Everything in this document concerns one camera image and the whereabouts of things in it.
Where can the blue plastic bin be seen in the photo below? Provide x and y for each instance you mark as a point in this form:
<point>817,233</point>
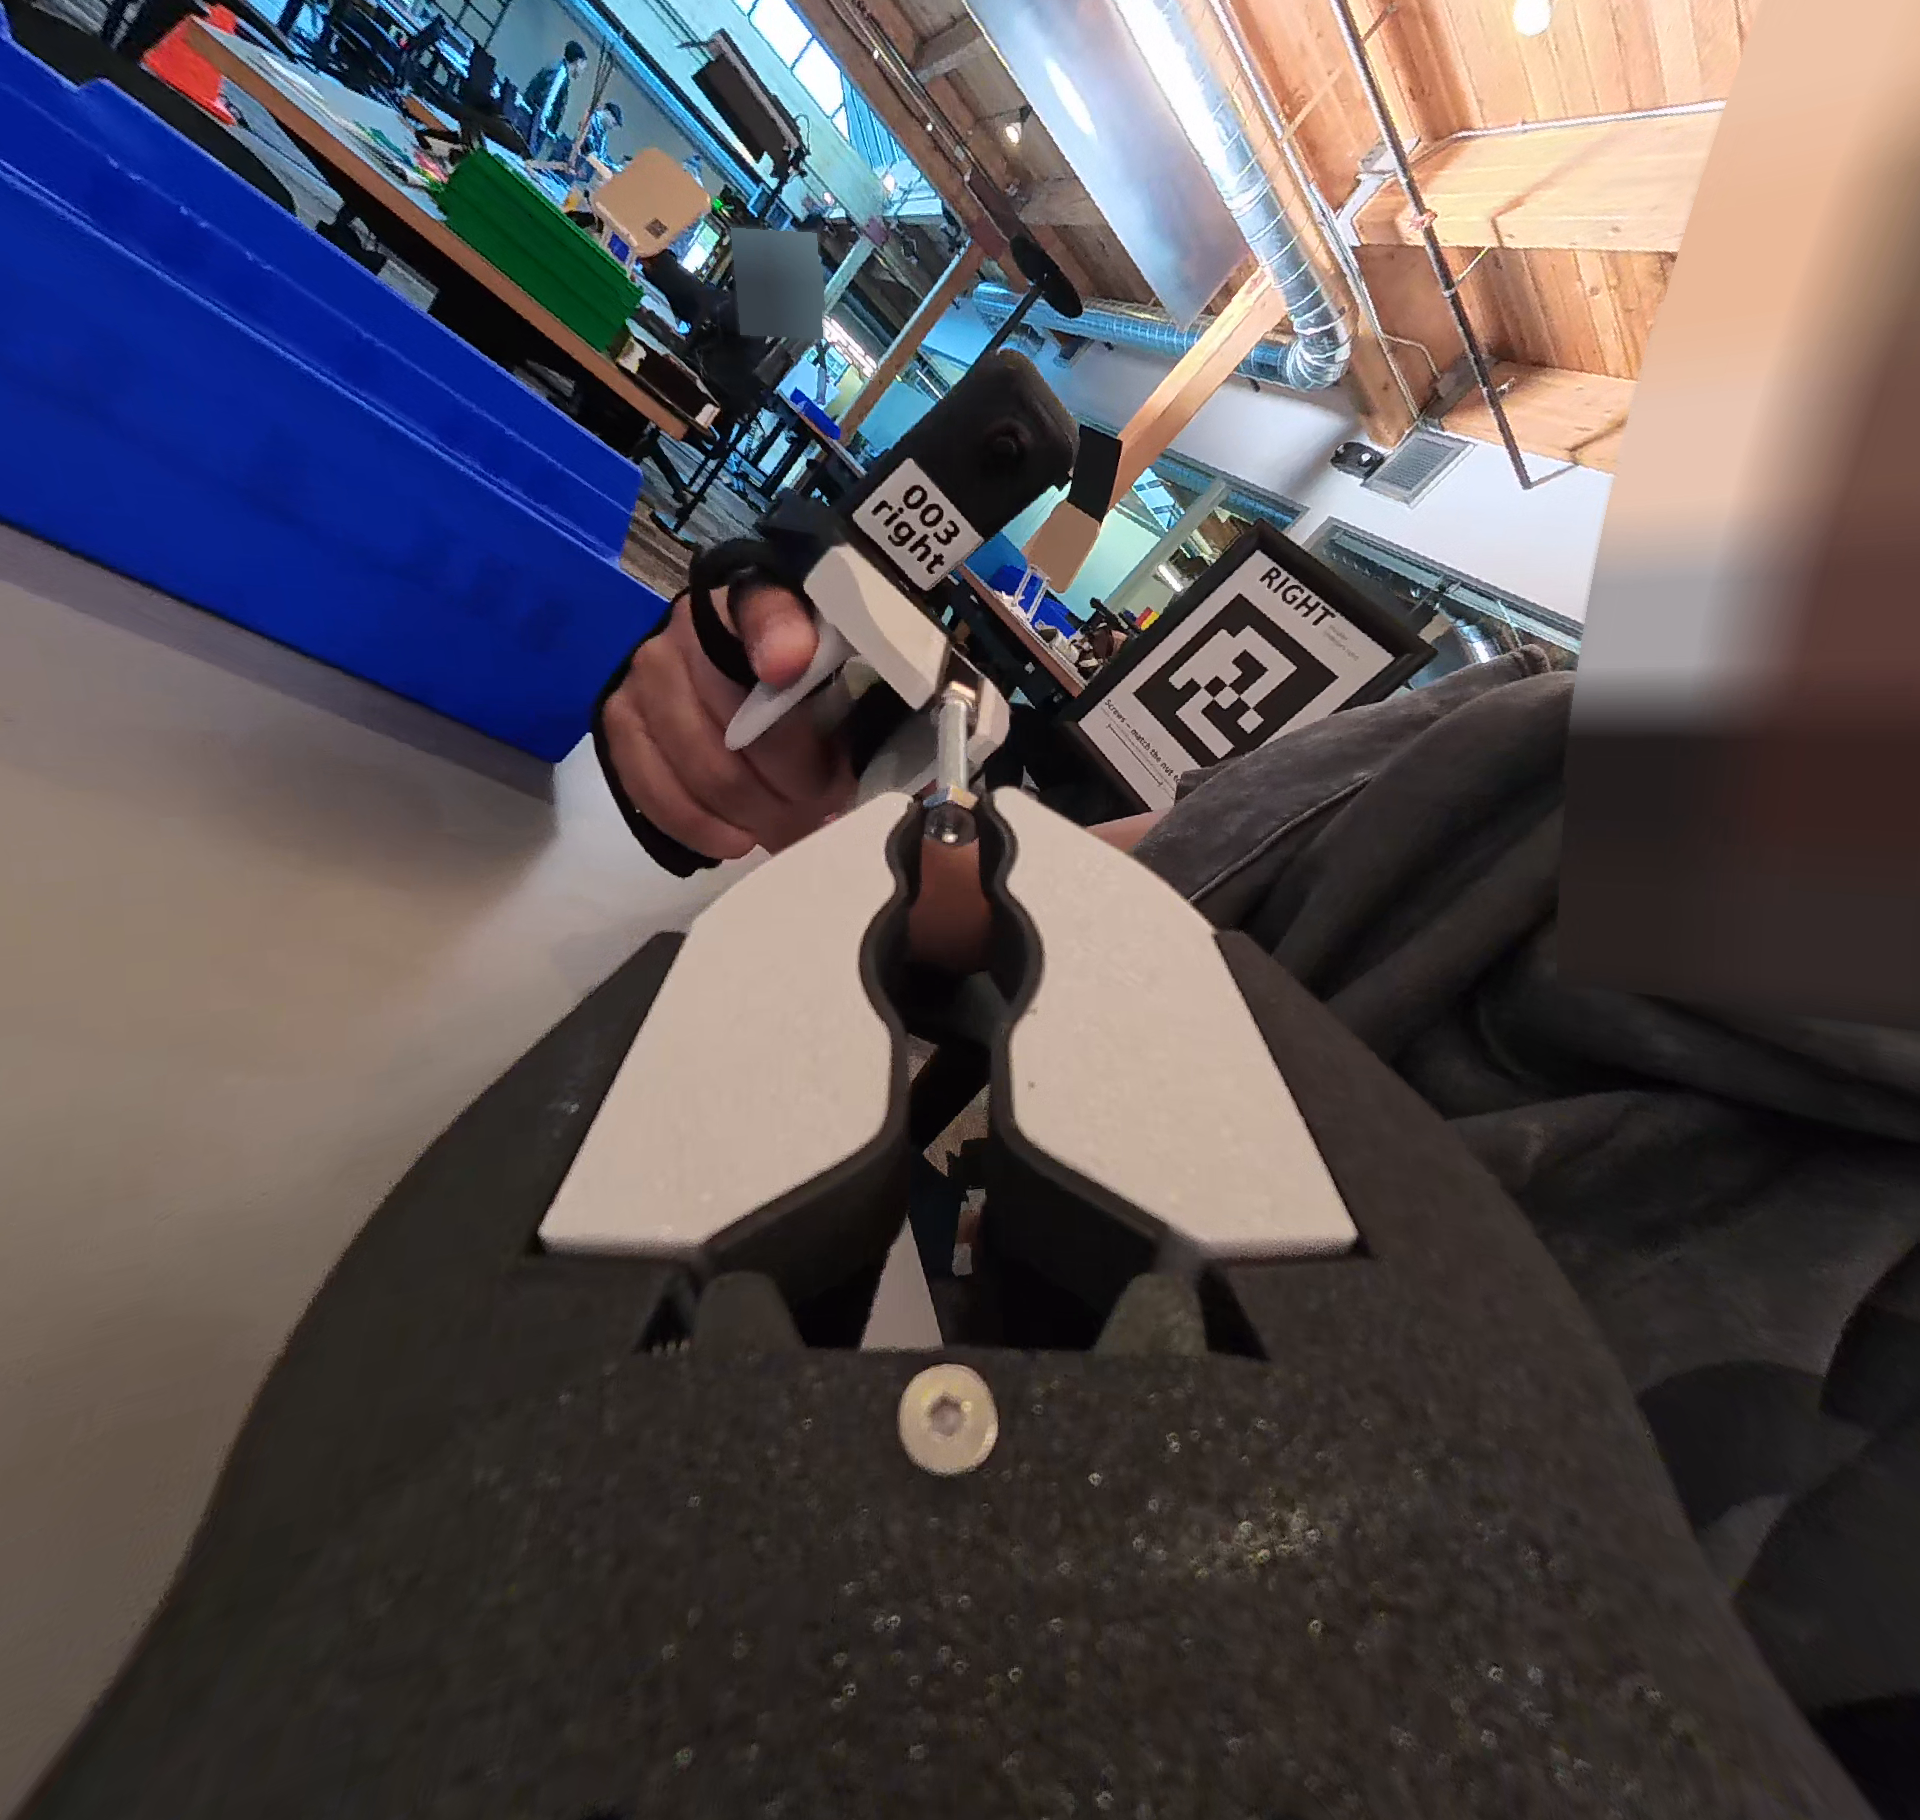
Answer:
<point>301,470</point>

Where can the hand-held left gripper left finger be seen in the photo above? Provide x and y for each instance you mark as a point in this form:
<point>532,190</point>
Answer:
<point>719,1071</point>

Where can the framed marker poster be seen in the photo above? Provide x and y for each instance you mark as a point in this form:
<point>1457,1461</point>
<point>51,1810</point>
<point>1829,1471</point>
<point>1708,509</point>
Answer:
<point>1246,681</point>

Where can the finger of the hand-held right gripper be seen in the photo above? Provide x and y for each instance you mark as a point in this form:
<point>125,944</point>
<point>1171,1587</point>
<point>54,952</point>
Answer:
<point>887,619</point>
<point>976,742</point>

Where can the black floor lamp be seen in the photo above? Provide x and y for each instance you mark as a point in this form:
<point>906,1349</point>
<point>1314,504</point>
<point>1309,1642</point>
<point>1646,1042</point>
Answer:
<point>1044,271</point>

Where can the thin long silver bolt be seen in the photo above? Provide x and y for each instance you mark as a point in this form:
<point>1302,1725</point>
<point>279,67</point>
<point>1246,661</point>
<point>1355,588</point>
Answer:
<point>951,747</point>

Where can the person's right forearm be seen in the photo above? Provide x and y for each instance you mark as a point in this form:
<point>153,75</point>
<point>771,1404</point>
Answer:
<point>951,905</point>

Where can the small silver hex nut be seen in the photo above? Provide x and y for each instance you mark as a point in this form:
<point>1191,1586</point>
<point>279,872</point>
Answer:
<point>948,815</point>

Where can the orange traffic cone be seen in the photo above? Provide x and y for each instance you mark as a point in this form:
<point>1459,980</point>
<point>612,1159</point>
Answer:
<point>188,58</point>

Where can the wooden background table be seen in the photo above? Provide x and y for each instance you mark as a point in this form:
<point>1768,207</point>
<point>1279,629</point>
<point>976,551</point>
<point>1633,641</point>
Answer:
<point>390,171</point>

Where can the green plastic crate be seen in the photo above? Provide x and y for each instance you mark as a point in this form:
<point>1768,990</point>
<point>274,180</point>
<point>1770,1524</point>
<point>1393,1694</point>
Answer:
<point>542,247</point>

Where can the person's right hand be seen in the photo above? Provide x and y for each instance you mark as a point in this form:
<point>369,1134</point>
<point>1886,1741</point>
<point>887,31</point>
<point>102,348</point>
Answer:
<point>703,771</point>

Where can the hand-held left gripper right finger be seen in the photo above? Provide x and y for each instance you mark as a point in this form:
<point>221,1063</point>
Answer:
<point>1171,1085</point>

